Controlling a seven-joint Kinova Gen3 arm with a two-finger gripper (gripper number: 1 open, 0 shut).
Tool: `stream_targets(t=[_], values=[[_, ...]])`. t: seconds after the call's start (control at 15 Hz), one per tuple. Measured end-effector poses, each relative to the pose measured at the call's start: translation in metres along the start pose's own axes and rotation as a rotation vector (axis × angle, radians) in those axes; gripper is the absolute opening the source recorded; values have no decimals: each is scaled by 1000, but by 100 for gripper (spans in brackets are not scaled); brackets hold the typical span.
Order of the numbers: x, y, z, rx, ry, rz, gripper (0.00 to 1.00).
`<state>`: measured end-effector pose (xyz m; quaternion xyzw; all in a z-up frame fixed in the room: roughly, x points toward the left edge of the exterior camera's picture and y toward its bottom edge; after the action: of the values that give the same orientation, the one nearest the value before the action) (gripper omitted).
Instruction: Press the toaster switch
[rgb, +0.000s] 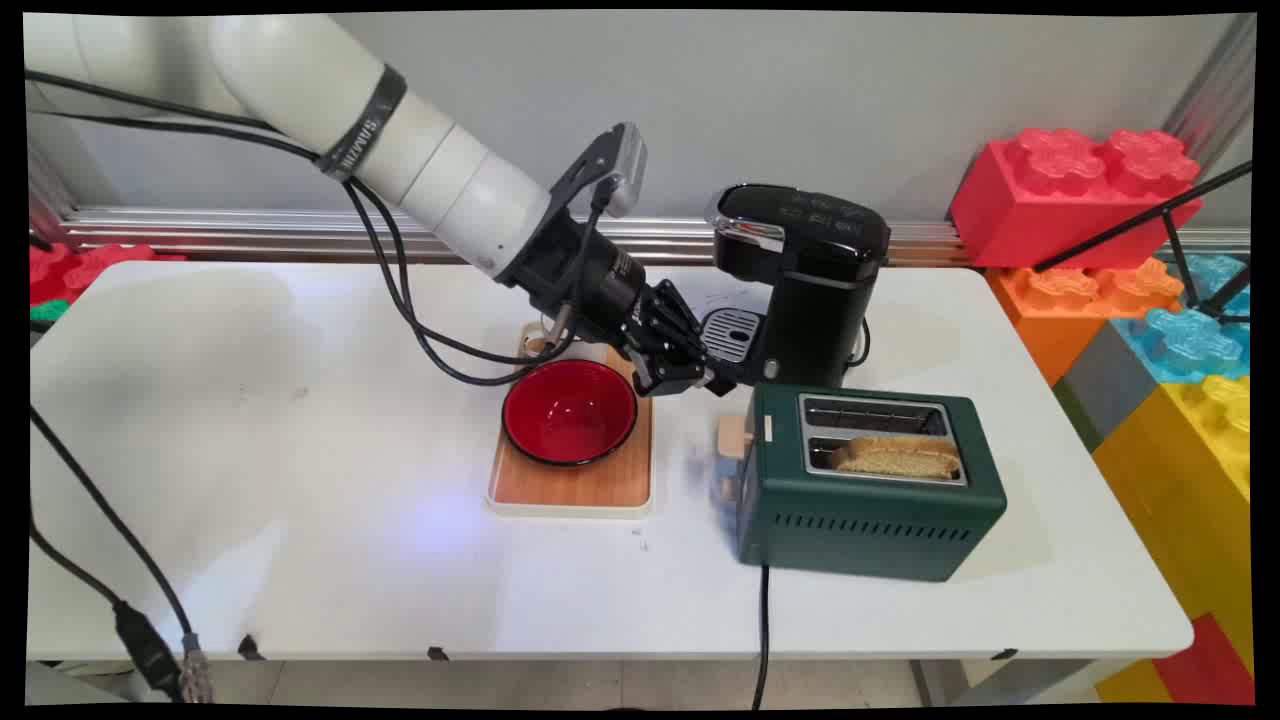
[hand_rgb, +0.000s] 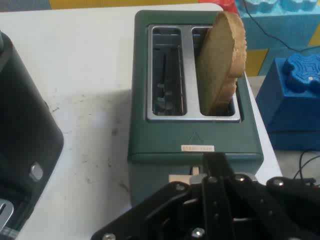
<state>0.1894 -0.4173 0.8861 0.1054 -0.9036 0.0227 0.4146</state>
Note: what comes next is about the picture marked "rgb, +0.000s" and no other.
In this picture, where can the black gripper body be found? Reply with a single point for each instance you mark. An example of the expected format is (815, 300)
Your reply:
(600, 285)

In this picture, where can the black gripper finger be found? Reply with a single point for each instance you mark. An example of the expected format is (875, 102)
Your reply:
(722, 378)
(662, 378)

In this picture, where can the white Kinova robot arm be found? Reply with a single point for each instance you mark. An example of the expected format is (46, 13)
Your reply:
(300, 80)

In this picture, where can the red bowl with black rim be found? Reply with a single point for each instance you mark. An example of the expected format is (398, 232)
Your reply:
(569, 410)

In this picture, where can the black coffee maker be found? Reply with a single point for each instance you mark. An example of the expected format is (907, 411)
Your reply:
(800, 290)

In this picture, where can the wooden cutting board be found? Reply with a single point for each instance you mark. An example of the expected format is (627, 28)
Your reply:
(580, 485)

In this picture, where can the toasted bread slice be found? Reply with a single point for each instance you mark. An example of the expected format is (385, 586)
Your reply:
(897, 456)

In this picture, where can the green two-slot toaster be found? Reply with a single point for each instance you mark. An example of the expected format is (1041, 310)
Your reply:
(860, 515)

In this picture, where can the orange giant toy brick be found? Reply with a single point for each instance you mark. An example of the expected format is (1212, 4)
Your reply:
(1075, 310)

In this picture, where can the grey giant toy brick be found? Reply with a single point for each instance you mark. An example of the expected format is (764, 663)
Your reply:
(1100, 385)

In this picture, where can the red giant toy brick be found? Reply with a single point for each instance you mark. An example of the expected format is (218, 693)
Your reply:
(1075, 195)

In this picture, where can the black tripod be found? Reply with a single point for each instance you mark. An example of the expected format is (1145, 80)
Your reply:
(1170, 230)

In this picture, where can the blue giant toy brick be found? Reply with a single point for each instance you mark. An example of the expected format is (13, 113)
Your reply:
(1195, 330)

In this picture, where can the yellow giant toy brick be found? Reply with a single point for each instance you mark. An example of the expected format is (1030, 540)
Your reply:
(1190, 470)

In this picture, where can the green toy brick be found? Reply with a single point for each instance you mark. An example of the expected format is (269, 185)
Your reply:
(45, 312)

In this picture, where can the aluminium frame rail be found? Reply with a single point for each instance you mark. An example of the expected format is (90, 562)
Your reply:
(500, 232)

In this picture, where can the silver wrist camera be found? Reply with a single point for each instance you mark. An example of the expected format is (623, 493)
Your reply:
(625, 165)

